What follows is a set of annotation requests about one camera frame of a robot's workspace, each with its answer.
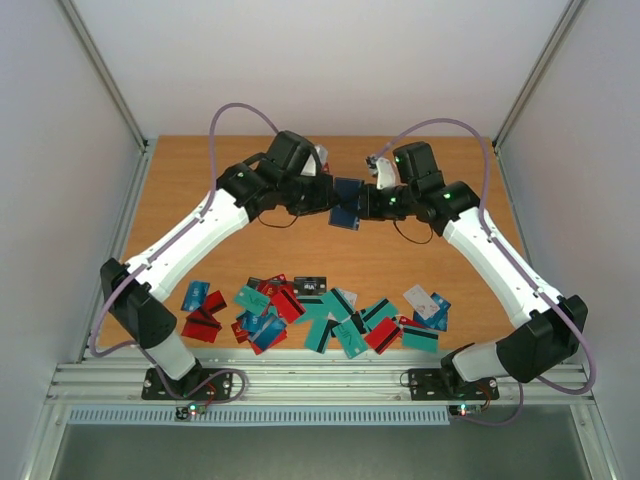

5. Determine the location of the blue card right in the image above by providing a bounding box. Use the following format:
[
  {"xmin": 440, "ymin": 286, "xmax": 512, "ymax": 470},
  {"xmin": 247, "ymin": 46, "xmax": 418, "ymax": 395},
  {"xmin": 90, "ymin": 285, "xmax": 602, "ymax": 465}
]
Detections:
[{"xmin": 412, "ymin": 292, "xmax": 451, "ymax": 332}]

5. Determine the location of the blue card pile centre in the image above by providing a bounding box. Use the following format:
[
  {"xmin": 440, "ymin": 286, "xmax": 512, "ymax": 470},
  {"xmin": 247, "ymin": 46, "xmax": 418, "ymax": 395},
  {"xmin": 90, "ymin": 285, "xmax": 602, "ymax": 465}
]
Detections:
[{"xmin": 240, "ymin": 311, "xmax": 287, "ymax": 355}]

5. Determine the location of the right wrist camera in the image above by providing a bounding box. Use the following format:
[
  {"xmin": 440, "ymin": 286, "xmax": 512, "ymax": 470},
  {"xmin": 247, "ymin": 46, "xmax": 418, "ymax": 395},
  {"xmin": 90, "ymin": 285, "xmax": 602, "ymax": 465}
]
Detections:
[{"xmin": 366, "ymin": 156, "xmax": 397, "ymax": 190}]

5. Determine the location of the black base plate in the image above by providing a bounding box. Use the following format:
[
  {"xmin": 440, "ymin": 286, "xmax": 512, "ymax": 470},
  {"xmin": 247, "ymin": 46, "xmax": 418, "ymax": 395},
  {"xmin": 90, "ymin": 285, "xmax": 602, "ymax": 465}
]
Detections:
[
  {"xmin": 407, "ymin": 368, "xmax": 500, "ymax": 402},
  {"xmin": 141, "ymin": 367, "xmax": 234, "ymax": 401}
]

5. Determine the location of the teal striped card lower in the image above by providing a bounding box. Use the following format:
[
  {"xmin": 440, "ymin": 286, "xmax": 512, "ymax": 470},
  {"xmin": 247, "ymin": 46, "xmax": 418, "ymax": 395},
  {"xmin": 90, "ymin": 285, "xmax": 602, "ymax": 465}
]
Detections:
[{"xmin": 304, "ymin": 319, "xmax": 332, "ymax": 354}]

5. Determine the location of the red striped card left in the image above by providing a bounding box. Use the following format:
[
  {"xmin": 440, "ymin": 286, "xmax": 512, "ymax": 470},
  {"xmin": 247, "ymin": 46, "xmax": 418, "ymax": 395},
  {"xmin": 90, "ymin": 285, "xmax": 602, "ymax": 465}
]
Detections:
[{"xmin": 181, "ymin": 309, "xmax": 222, "ymax": 343}]

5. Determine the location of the teal striped card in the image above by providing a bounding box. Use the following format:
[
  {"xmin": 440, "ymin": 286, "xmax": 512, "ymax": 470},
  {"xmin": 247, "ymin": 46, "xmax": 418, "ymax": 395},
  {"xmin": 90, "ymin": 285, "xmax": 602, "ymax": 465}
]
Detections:
[
  {"xmin": 296, "ymin": 288, "xmax": 355, "ymax": 323},
  {"xmin": 304, "ymin": 319, "xmax": 332, "ymax": 354},
  {"xmin": 402, "ymin": 325, "xmax": 439, "ymax": 353}
]

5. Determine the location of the grey slotted cable duct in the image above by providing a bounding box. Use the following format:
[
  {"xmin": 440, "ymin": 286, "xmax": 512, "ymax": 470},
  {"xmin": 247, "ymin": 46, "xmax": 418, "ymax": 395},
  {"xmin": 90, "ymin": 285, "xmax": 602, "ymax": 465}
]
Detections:
[{"xmin": 68, "ymin": 405, "xmax": 450, "ymax": 427}]

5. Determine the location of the teal VIP card bottom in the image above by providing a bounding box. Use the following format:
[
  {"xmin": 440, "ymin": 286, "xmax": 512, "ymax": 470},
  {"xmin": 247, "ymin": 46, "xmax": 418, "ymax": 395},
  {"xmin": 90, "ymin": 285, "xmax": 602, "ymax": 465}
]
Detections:
[{"xmin": 332, "ymin": 320, "xmax": 368, "ymax": 359}]

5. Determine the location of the teal striped card right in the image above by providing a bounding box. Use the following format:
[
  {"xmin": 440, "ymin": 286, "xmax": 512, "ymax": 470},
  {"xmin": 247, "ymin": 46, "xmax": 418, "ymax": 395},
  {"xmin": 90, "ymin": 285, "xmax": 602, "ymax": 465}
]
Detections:
[{"xmin": 402, "ymin": 325, "xmax": 439, "ymax": 353}]

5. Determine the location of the teal vip card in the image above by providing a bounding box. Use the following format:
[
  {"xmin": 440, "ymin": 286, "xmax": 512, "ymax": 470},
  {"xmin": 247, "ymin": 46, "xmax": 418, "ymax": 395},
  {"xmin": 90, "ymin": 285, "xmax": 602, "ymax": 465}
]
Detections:
[
  {"xmin": 234, "ymin": 285, "xmax": 270, "ymax": 316},
  {"xmin": 332, "ymin": 320, "xmax": 368, "ymax": 359}
]

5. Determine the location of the teal striped card centre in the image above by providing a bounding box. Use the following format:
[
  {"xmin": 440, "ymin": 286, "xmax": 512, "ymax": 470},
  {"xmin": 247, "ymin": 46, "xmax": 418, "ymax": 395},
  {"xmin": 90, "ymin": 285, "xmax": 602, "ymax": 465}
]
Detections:
[{"xmin": 296, "ymin": 288, "xmax": 355, "ymax": 323}]

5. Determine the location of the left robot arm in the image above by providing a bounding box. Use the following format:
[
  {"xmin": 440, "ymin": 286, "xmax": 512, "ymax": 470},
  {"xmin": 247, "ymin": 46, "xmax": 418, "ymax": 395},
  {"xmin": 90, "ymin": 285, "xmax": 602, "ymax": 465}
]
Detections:
[{"xmin": 100, "ymin": 131, "xmax": 333, "ymax": 398}]

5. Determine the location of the white floral card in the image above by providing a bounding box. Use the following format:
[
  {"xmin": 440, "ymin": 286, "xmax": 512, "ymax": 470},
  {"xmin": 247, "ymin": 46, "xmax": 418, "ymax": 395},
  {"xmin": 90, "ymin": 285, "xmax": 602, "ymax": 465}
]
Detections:
[{"xmin": 403, "ymin": 285, "xmax": 440, "ymax": 319}]

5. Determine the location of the black VIP card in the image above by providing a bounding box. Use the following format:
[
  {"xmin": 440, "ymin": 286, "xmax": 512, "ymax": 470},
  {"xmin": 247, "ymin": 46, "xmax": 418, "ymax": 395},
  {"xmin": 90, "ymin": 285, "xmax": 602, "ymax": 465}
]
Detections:
[{"xmin": 293, "ymin": 276, "xmax": 327, "ymax": 296}]

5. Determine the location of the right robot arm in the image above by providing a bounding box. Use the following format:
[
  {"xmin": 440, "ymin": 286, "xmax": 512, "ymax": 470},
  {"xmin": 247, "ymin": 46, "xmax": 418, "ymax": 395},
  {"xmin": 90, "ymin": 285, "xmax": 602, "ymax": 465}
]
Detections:
[{"xmin": 357, "ymin": 141, "xmax": 588, "ymax": 397}]

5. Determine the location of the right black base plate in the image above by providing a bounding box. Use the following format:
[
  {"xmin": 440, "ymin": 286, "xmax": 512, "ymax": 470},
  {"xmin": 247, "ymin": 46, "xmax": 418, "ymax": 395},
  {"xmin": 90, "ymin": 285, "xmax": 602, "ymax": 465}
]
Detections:
[{"xmin": 407, "ymin": 368, "xmax": 500, "ymax": 402}]

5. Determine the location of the blue leather card holder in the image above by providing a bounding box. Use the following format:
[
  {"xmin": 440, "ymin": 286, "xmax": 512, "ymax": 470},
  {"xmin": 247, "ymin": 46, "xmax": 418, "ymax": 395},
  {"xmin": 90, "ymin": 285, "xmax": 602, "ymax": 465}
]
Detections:
[{"xmin": 328, "ymin": 177, "xmax": 364, "ymax": 231}]

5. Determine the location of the red striped card centre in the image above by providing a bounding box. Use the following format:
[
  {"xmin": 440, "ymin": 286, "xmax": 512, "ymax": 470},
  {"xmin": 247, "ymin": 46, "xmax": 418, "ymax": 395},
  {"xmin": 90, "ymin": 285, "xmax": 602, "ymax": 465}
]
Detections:
[{"xmin": 271, "ymin": 289, "xmax": 306, "ymax": 323}]

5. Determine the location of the blue card left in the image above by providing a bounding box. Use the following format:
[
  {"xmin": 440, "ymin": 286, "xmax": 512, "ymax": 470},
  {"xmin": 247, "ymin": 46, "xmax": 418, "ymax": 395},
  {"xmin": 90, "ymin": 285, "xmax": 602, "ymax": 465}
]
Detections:
[{"xmin": 181, "ymin": 280, "xmax": 210, "ymax": 312}]

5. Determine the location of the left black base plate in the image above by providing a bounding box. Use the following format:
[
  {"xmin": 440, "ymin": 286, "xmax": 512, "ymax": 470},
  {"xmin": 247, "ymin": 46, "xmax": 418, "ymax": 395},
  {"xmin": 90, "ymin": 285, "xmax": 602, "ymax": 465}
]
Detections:
[{"xmin": 141, "ymin": 367, "xmax": 234, "ymax": 401}]

